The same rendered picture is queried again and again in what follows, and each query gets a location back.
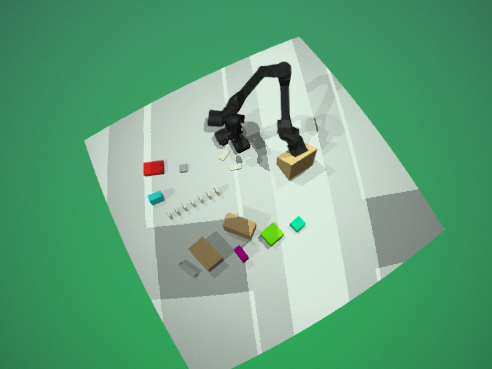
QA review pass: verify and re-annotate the red rectangular block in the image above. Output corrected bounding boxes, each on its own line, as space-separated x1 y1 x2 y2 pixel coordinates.
144 160 164 177

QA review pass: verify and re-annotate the lime green block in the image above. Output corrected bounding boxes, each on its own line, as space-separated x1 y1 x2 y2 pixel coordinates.
260 222 284 247

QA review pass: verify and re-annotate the magenta rectangular block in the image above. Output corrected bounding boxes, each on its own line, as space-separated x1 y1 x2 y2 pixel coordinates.
234 245 249 263

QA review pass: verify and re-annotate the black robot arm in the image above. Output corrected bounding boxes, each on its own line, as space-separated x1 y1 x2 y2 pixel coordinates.
208 61 308 157

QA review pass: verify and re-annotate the teal rectangular block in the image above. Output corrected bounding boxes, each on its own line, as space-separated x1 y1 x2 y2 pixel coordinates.
290 216 305 232
148 190 165 206

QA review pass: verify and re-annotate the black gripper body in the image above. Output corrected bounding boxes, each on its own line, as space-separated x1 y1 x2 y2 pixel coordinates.
227 123 251 153

